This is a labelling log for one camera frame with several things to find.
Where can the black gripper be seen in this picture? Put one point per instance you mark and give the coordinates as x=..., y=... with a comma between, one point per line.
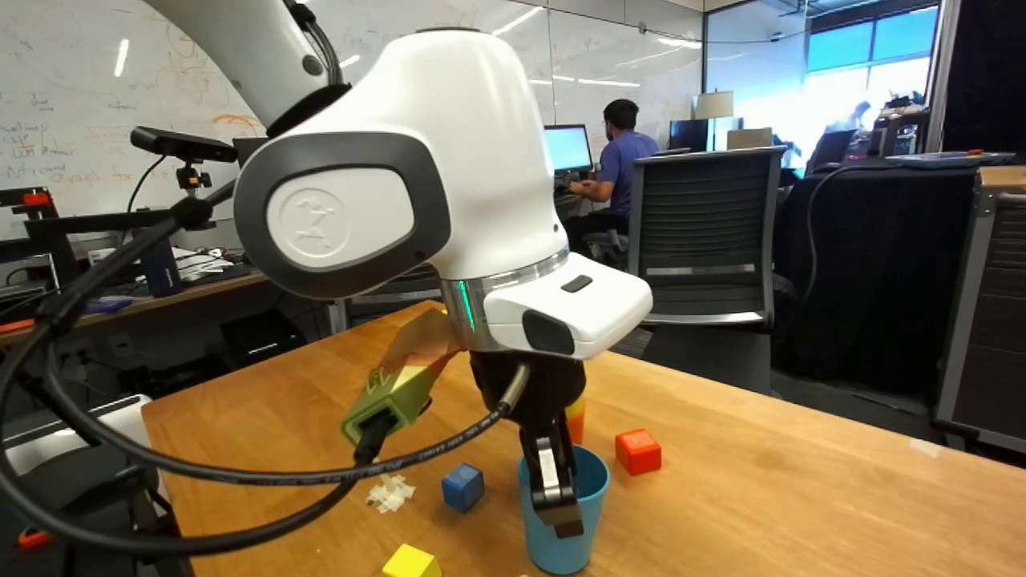
x=503, y=379

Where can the blue plastic cup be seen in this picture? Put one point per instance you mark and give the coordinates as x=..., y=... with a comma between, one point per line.
x=594, y=514

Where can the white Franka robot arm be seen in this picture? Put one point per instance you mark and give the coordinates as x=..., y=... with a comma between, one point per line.
x=468, y=160

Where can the blue cube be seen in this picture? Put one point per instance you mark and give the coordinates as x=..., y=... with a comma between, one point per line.
x=462, y=487

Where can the red cube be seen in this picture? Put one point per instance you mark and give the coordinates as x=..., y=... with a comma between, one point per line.
x=639, y=454

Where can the yellow cube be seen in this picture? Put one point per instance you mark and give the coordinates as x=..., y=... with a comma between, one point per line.
x=411, y=561

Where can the grey mesh office chair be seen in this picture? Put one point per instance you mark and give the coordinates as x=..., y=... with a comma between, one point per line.
x=700, y=236

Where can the person in purple shirt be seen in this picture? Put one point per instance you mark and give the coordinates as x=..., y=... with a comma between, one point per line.
x=626, y=164

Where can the lit computer monitor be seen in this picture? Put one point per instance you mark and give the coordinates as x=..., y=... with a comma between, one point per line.
x=567, y=147

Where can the small distant monitor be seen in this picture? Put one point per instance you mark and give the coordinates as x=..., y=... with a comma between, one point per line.
x=686, y=134

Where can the black cloth drape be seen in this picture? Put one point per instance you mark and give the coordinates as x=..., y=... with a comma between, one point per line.
x=876, y=275

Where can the long wooden desk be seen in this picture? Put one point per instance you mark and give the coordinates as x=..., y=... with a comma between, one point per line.
x=194, y=288

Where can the white table lamp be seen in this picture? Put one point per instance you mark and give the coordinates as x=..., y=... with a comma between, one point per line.
x=715, y=102

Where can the dark distant office chair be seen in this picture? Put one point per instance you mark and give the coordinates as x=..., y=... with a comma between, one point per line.
x=831, y=151

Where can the light grey panel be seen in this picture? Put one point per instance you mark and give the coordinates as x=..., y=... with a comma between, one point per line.
x=98, y=416

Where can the black equipment with red clip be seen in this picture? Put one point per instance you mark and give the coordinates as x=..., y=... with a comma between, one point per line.
x=64, y=501

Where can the black clamp stand red knobs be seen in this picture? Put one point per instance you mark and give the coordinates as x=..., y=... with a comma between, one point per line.
x=35, y=204

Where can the black curtain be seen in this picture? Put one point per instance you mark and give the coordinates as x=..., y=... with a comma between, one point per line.
x=988, y=73

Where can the yellow-green wrist camera box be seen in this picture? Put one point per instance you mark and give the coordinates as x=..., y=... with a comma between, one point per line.
x=401, y=390

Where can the black camera on mount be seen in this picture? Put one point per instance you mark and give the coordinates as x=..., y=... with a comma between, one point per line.
x=180, y=144

